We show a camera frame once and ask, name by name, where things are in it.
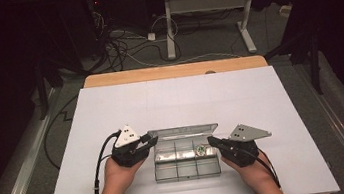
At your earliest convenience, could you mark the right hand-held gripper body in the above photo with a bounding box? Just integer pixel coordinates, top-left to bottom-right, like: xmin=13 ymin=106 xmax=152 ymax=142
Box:
xmin=215 ymin=119 xmax=277 ymax=171

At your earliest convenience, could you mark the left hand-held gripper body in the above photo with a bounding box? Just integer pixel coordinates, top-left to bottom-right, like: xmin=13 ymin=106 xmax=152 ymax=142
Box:
xmin=106 ymin=122 xmax=152 ymax=170

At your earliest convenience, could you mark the small round shiny trinket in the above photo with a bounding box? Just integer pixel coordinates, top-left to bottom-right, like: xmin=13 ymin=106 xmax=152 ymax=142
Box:
xmin=195 ymin=143 xmax=210 ymax=158

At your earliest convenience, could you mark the clear plastic compartment box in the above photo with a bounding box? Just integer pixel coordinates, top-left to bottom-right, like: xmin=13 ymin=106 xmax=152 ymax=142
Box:
xmin=146 ymin=121 xmax=226 ymax=186

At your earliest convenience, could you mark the person's right hand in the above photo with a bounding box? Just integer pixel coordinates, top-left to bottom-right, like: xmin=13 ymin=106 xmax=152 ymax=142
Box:
xmin=219 ymin=149 xmax=275 ymax=194

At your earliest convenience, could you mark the person's left hand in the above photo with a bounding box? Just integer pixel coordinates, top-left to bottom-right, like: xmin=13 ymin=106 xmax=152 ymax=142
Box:
xmin=99 ymin=152 xmax=152 ymax=194

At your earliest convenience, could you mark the white paper sheet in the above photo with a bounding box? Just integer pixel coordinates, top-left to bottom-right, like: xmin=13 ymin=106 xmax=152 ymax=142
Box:
xmin=30 ymin=56 xmax=342 ymax=194

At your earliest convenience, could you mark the small white power adapter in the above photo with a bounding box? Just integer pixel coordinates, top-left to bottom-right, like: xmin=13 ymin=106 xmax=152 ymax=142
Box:
xmin=146 ymin=31 xmax=158 ymax=43

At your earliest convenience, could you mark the black metal stand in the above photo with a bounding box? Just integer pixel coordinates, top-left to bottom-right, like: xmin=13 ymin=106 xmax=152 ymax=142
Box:
xmin=31 ymin=54 xmax=70 ymax=121
xmin=262 ymin=27 xmax=327 ymax=102

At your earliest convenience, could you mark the right hand-held gripper black cable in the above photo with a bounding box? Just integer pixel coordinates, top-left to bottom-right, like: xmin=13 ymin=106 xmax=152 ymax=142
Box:
xmin=249 ymin=145 xmax=283 ymax=192

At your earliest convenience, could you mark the hand-held gripper black cable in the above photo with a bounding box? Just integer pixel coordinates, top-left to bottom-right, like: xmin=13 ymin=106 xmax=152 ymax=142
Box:
xmin=249 ymin=145 xmax=283 ymax=192
xmin=84 ymin=129 xmax=130 ymax=194

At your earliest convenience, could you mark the left hand-held gripper black cable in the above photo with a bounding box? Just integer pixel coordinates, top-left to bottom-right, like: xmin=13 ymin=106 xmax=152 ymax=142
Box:
xmin=84 ymin=129 xmax=130 ymax=194

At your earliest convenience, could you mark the thin black floor cable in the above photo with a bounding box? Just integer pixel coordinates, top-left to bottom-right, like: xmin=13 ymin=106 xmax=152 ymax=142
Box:
xmin=36 ymin=93 xmax=90 ymax=172

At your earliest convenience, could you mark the long white floor cable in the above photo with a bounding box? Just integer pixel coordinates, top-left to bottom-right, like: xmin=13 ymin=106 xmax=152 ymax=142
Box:
xmin=120 ymin=36 xmax=244 ymax=75

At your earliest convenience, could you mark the tangle of floor cables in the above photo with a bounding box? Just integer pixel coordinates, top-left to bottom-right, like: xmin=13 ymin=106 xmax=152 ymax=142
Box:
xmin=89 ymin=0 xmax=185 ymax=75

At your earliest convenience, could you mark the metal floor rail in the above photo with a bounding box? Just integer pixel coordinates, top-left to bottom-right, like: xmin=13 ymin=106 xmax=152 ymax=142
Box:
xmin=0 ymin=85 xmax=77 ymax=194
xmin=292 ymin=56 xmax=344 ymax=194

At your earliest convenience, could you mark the white metal desk frame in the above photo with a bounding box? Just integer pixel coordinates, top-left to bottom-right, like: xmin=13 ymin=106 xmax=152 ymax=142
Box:
xmin=146 ymin=0 xmax=309 ymax=67

